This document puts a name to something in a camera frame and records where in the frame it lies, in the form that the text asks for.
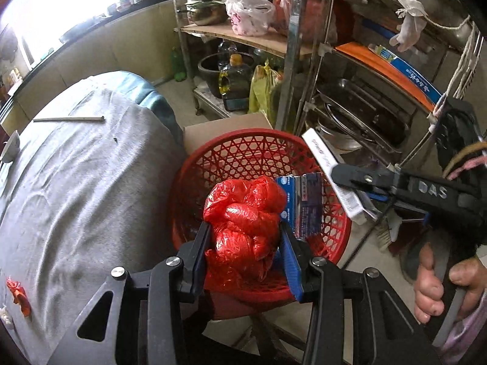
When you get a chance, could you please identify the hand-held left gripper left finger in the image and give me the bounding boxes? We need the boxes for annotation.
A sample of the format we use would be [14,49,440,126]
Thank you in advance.
[49,221,214,365]

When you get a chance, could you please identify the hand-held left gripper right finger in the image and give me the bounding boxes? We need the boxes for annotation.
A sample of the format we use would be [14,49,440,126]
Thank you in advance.
[279,222,444,365]

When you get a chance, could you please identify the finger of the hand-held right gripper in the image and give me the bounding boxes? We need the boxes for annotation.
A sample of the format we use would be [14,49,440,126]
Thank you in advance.
[366,191,398,203]
[330,163,400,195]

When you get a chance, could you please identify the long white carton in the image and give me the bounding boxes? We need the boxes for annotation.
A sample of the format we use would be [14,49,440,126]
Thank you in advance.
[302,128,368,225]

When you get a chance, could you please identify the red plastic bag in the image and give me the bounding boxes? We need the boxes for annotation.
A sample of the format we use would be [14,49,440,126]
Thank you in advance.
[203,177,288,286]

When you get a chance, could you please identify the red plastic mesh basket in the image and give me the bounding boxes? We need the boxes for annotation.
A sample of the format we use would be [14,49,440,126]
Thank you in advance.
[169,129,352,320]

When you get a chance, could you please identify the person's right hand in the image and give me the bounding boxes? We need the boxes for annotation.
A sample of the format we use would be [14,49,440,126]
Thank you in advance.
[414,242,487,325]

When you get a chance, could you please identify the small hand brush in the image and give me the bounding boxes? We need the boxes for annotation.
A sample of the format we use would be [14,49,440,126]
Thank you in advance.
[375,213,400,252]

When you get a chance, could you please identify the blue and silver foil packet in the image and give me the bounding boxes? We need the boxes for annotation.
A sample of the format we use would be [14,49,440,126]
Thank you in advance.
[276,173,325,238]

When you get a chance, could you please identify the stainless steel tray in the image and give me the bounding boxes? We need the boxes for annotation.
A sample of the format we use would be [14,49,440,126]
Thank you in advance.
[316,78,412,153]

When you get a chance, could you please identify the blue and orange flat box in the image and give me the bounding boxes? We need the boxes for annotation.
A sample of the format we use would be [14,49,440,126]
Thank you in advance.
[335,42,446,113]

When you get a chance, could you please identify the yellow plastic bag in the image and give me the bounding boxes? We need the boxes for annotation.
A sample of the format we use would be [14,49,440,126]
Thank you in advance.
[248,63,284,124]

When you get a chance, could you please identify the grey table cloth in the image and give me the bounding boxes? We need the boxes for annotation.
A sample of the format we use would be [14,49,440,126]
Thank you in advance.
[0,78,187,350]

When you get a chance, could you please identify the brown cardboard box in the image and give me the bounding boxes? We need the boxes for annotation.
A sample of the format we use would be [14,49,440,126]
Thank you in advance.
[183,113,275,156]

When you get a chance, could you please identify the metal shelf rack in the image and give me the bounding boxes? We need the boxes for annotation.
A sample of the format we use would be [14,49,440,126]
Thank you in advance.
[169,0,487,259]

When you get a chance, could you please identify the cooking oil bottle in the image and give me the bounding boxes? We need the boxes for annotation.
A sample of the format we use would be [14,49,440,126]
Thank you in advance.
[219,54,252,112]

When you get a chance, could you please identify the white glove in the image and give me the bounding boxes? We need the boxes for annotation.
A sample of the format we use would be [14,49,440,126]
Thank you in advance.
[388,0,429,52]

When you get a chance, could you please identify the blue cloth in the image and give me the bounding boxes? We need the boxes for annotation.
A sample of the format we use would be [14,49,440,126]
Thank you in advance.
[87,70,185,149]

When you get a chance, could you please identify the wooden shelf board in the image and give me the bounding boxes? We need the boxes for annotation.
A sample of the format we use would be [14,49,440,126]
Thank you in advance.
[180,23,316,58]

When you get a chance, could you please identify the red plastic sack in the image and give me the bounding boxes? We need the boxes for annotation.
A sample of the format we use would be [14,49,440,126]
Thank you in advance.
[272,0,335,42]

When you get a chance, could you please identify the small red plastic scrap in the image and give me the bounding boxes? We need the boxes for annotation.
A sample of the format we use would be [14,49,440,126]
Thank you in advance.
[5,278,33,318]

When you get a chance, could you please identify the clear plastic bottle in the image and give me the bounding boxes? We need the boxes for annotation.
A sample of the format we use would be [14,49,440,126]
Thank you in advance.
[217,40,238,61]

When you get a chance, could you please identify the black bucket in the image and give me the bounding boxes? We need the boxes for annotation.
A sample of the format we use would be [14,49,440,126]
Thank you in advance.
[197,51,255,99]

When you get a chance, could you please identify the large steel basin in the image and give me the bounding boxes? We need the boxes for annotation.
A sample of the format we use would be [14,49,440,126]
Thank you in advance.
[380,0,472,50]

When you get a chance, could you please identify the thin metal rod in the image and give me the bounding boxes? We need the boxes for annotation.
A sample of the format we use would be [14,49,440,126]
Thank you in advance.
[33,115,106,124]

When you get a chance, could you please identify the green plastic bottle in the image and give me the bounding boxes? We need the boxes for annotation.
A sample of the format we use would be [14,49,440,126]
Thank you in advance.
[172,47,187,82]

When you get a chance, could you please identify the white and pink plastic bag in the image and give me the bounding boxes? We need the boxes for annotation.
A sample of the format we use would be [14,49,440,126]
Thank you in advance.
[221,0,278,39]

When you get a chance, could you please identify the white ceramic bowl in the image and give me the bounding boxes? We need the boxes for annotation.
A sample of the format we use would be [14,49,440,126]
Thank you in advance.
[0,130,20,164]

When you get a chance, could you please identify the steel pot with lid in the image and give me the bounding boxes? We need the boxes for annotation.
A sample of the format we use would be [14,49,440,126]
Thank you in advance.
[186,0,228,26]

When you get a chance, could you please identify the yellow-green base cabinets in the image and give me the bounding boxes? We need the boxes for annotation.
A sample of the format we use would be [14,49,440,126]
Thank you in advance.
[11,0,183,118]

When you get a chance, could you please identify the bright window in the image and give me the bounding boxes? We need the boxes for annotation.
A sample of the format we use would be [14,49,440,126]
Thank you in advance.
[11,0,126,65]

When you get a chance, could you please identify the white rope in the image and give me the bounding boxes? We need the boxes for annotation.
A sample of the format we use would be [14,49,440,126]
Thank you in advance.
[422,15,482,101]

